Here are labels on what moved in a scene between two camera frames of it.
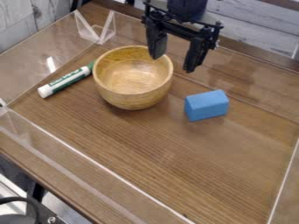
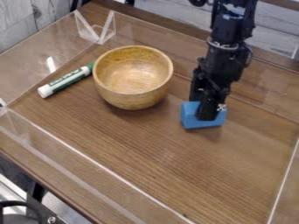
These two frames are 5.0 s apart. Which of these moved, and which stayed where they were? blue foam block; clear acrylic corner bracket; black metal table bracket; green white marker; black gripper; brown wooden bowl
Moved: blue foam block; black gripper
Stayed: brown wooden bowl; green white marker; clear acrylic corner bracket; black metal table bracket
